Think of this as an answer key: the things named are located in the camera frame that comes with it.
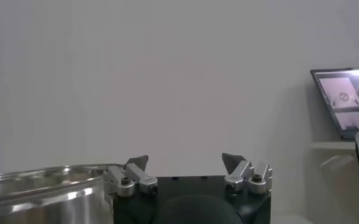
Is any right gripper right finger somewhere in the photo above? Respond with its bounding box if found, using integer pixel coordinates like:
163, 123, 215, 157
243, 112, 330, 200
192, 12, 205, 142
221, 152, 274, 195

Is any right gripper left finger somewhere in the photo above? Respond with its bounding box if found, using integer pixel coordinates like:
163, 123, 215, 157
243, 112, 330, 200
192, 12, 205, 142
104, 154, 159, 198

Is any stainless steel steamer basket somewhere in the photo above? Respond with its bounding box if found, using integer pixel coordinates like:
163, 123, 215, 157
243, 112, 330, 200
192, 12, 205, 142
0, 163, 116, 224

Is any open black laptop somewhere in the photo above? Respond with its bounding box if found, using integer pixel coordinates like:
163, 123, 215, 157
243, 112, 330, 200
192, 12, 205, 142
309, 66, 359, 141

